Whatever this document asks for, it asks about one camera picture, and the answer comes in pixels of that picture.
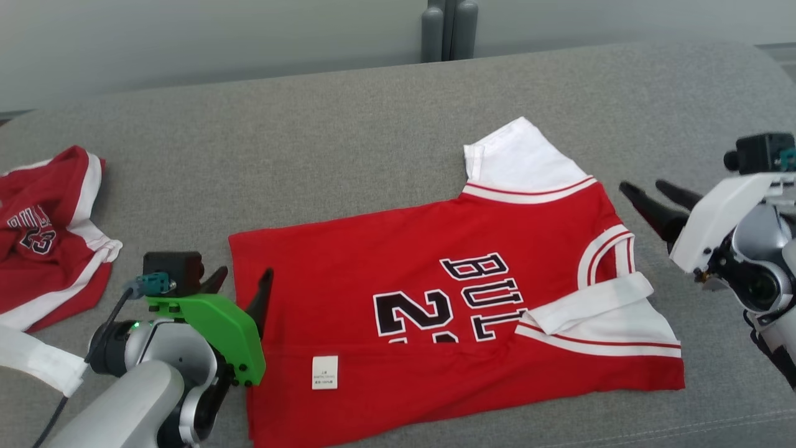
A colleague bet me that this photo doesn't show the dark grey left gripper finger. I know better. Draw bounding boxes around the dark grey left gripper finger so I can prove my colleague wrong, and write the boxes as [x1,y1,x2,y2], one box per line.
[246,268,274,340]
[199,266,229,295]

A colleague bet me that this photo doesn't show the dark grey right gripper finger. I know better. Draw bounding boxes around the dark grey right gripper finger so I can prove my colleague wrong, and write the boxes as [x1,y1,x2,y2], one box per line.
[619,180,690,245]
[655,179,703,211]

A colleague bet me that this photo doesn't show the left teal-plug camera cable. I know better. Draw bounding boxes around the left teal-plug camera cable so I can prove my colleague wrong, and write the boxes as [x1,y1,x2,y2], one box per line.
[31,273,172,448]

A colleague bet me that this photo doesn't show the red basketball shorts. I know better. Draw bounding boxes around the red basketball shorts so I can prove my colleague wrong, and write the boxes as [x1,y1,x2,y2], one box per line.
[0,145,123,332]

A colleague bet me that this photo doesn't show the white cable sleeve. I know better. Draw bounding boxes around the white cable sleeve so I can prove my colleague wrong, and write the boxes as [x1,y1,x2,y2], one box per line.
[0,324,89,397]

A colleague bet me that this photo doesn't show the grey partition post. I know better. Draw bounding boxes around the grey partition post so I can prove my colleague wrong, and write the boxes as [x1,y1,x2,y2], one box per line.
[421,0,479,63]

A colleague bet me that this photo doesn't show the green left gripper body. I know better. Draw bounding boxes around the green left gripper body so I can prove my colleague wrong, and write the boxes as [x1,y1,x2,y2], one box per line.
[145,294,266,386]

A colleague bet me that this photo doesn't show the red jersey with white sleeves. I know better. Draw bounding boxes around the red jersey with white sleeves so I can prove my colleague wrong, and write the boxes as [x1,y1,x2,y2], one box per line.
[228,116,686,448]

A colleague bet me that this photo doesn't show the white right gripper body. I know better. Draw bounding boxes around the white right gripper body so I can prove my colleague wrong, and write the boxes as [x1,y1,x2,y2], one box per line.
[669,173,796,274]

